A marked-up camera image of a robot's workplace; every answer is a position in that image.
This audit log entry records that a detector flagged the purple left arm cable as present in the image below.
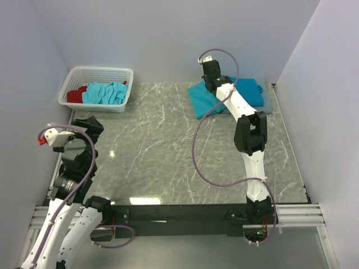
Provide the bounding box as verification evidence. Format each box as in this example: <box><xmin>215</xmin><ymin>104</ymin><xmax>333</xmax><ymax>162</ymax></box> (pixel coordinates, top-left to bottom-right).
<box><xmin>30</xmin><ymin>125</ymin><xmax>96</xmax><ymax>264</ymax></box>

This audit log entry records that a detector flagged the folded teal t-shirt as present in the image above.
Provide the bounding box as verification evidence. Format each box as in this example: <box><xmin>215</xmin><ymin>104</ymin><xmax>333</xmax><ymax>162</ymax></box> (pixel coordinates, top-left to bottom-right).
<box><xmin>235</xmin><ymin>78</ymin><xmax>264</xmax><ymax>107</ymax></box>

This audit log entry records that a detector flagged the teal t-shirt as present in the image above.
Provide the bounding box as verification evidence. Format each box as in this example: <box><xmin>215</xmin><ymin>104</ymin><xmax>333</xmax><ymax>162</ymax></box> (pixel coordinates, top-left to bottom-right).
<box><xmin>187</xmin><ymin>81</ymin><xmax>220</xmax><ymax>119</ymax></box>
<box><xmin>235</xmin><ymin>78</ymin><xmax>264</xmax><ymax>107</ymax></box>

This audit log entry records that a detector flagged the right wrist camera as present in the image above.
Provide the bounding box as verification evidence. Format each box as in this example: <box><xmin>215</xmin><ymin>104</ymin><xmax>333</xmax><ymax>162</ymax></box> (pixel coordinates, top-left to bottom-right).
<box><xmin>197</xmin><ymin>55</ymin><xmax>213</xmax><ymax>64</ymax></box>

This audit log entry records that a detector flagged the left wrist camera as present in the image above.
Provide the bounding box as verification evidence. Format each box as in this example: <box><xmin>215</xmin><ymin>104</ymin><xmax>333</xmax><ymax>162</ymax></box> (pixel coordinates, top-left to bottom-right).
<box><xmin>37</xmin><ymin>123</ymin><xmax>74</xmax><ymax>147</ymax></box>

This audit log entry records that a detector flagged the folded grey-blue t-shirt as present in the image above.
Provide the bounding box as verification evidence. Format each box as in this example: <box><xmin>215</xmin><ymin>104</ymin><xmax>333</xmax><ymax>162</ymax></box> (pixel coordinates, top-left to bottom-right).
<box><xmin>254</xmin><ymin>78</ymin><xmax>273</xmax><ymax>114</ymax></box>

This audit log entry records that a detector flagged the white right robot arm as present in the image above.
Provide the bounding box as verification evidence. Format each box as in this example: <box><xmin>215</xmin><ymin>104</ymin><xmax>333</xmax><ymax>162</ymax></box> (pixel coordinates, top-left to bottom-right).
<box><xmin>200</xmin><ymin>56</ymin><xmax>273</xmax><ymax>224</ymax></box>

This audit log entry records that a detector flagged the crumpled light blue shirt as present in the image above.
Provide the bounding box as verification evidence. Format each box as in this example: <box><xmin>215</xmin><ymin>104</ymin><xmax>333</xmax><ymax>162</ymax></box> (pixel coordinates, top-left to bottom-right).
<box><xmin>82</xmin><ymin>81</ymin><xmax>128</xmax><ymax>105</ymax></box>

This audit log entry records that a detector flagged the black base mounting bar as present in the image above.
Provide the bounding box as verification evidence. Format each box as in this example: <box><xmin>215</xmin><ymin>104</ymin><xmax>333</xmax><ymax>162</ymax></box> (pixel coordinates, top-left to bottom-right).
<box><xmin>78</xmin><ymin>203</ymin><xmax>281</xmax><ymax>242</ymax></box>

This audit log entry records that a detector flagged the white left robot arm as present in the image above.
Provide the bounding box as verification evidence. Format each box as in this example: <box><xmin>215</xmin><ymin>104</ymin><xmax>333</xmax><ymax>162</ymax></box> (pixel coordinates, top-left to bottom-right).
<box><xmin>21</xmin><ymin>116</ymin><xmax>112</xmax><ymax>268</ymax></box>

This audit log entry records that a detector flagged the aluminium rail frame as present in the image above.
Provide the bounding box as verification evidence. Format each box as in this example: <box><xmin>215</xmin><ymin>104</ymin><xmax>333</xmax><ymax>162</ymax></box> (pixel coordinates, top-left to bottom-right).
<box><xmin>16</xmin><ymin>110</ymin><xmax>337</xmax><ymax>269</ymax></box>

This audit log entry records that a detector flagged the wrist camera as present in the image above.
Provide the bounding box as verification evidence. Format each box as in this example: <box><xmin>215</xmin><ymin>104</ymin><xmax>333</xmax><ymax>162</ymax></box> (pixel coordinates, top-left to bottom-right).
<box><xmin>197</xmin><ymin>55</ymin><xmax>213</xmax><ymax>64</ymax></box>
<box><xmin>37</xmin><ymin>123</ymin><xmax>74</xmax><ymax>147</ymax></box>

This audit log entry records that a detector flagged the red shirt in basket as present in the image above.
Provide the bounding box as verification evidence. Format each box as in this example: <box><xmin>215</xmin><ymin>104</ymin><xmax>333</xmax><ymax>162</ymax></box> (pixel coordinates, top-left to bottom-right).
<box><xmin>67</xmin><ymin>81</ymin><xmax>128</xmax><ymax>104</ymax></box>

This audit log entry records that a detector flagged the white plastic laundry basket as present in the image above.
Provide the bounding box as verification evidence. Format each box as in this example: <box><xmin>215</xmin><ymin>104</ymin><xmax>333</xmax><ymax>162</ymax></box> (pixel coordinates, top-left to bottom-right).
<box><xmin>58</xmin><ymin>67</ymin><xmax>134</xmax><ymax>113</ymax></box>

